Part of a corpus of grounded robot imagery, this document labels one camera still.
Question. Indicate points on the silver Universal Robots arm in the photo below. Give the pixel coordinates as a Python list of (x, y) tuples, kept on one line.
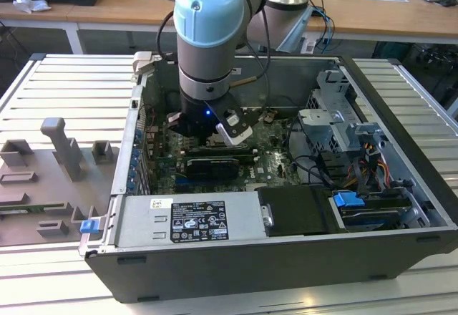
[(207, 25)]

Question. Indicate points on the black RAM slot white clips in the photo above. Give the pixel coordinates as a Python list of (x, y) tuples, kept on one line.
[(200, 150), (222, 155)]

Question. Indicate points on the black graphics card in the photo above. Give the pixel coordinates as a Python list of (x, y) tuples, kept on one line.
[(214, 168)]

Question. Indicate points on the round coin cell battery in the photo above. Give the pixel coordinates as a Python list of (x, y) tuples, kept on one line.
[(270, 117)]

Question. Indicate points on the grey plastic case latch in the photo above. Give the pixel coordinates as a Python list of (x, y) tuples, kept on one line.
[(141, 62)]

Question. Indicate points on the silver chipset heatsink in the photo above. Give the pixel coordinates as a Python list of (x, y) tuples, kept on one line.
[(281, 159)]

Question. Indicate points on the green motherboard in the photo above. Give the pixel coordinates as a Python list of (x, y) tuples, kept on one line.
[(275, 172)]

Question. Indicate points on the silver power supply unit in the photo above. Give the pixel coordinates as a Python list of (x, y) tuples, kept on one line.
[(143, 222)]

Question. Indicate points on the silver metal drive cage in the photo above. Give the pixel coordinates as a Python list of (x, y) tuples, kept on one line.
[(322, 132)]

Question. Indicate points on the pale blue teach pendant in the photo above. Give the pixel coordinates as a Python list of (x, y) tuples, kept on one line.
[(293, 32)]

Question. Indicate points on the white power adapter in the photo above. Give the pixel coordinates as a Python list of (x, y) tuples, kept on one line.
[(310, 47)]

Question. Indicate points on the black plastic shroud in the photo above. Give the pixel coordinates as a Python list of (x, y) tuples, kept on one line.
[(297, 211)]

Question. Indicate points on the wooden desk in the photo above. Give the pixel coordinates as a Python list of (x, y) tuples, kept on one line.
[(107, 10)]

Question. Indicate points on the blue plastic latch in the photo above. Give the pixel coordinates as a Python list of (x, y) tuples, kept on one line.
[(89, 227)]

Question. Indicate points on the grey parts rack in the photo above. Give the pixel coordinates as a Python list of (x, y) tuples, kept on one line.
[(43, 186)]

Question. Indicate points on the black open PC case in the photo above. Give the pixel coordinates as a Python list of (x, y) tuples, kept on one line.
[(250, 275)]

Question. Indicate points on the hard disk in blue carrier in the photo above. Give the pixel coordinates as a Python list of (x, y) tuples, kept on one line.
[(347, 199)]

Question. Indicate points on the green RAM stick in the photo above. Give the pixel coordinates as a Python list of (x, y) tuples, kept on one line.
[(21, 208)]

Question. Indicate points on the crumpled white paper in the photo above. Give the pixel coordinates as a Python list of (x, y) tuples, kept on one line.
[(30, 4)]

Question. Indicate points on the black computer mouse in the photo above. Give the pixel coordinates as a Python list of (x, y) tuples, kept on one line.
[(448, 3)]

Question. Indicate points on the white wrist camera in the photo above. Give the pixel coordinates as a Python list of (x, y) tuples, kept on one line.
[(236, 137)]

